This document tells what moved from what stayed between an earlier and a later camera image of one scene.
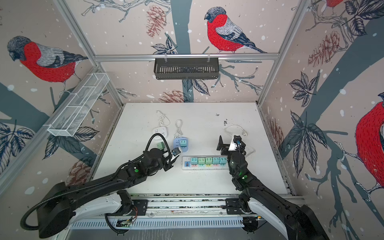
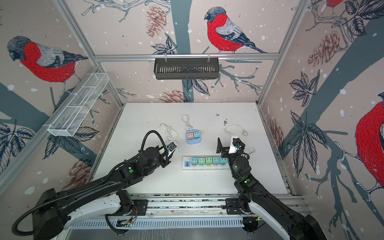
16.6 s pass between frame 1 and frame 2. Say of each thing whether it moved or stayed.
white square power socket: moved
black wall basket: stayed
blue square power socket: moved
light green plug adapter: stayed
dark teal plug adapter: moved
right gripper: stayed
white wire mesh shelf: stayed
